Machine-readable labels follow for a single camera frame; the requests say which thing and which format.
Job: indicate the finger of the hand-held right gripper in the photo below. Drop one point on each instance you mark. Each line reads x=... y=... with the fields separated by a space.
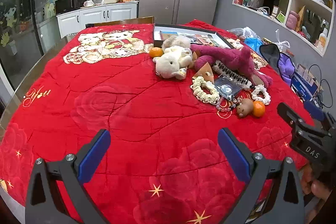
x=313 y=109
x=287 y=111

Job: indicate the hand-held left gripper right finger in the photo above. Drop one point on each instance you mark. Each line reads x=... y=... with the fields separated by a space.
x=233 y=157

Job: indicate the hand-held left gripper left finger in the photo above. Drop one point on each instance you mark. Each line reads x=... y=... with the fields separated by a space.
x=94 y=157

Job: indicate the orange mandarin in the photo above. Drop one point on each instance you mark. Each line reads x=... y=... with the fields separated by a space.
x=258 y=109
x=156 y=52

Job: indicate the knitted scrunchie with rabbit charm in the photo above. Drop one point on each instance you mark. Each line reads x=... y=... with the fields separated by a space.
x=202 y=96

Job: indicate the pink plush bear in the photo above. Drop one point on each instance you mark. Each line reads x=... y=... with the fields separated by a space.
x=223 y=54

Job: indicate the white plush rabbit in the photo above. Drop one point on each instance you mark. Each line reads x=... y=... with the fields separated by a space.
x=170 y=61

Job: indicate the beige fluffy plush toy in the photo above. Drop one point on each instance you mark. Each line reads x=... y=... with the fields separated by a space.
x=176 y=41

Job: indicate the black shallow tray box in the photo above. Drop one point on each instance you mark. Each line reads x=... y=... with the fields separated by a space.
x=157 y=43

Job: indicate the person's right hand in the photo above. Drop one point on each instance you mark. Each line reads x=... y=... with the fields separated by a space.
x=312 y=186

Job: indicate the blue printed cardboard box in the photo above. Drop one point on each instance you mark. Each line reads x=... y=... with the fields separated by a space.
x=302 y=85

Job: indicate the white lace scrunchie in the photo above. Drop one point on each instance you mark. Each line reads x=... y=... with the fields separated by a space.
x=255 y=94

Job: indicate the brown capybara toy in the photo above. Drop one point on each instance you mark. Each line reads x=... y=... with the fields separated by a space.
x=245 y=107

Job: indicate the purple cloth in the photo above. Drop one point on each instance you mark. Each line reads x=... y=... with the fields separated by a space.
x=286 y=66

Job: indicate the silver foil packet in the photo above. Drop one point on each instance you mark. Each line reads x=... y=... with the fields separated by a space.
x=227 y=88

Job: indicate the fuzzy white hair claw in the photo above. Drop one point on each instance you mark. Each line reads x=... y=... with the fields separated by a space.
x=231 y=73

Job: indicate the clear knotted plastic bag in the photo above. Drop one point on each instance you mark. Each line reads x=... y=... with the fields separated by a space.
x=282 y=43

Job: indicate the white bottle orange label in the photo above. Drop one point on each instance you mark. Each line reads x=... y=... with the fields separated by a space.
x=322 y=39

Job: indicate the blue plastic bag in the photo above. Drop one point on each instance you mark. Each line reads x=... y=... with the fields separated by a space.
x=253 y=43

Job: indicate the triangular orange snack packet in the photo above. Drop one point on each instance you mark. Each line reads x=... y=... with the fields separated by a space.
x=206 y=71

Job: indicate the pink pouch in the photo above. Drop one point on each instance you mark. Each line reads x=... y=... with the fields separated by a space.
x=291 y=19

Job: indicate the illustrated book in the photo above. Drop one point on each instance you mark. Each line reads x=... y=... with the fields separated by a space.
x=204 y=40

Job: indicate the wooden chair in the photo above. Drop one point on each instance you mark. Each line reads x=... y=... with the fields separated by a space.
x=123 y=21

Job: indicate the white kitchen cabinet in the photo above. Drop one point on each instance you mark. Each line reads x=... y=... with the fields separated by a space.
x=92 y=15

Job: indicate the white mug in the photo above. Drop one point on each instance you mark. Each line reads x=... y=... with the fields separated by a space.
x=88 y=3

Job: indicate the black microwave oven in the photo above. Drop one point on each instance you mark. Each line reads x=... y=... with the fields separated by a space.
x=69 y=3

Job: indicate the glass sliding door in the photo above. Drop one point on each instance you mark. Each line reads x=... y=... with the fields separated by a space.
x=23 y=16

